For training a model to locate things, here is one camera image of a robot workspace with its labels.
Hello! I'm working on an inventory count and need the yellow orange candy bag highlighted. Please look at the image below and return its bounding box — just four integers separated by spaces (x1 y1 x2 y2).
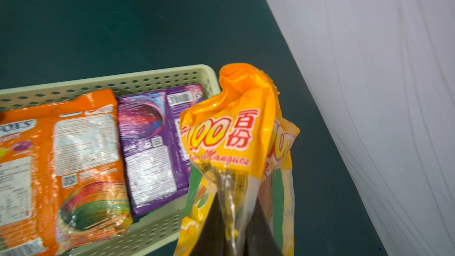
175 63 300 256

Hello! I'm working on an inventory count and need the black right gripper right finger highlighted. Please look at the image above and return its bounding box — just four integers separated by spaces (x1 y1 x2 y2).
244 199 282 256

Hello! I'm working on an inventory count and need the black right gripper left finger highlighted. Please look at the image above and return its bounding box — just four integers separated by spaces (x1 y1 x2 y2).
190 194 226 256

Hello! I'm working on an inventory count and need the purple candy bag back side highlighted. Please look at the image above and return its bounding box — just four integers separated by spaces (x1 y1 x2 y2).
117 84 205 218

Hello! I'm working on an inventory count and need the pale green perforated plastic basket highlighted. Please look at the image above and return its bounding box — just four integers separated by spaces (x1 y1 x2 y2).
1 65 221 256

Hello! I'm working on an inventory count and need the orange fruits candy bag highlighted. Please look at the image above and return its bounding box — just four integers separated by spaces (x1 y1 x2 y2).
1 89 133 256

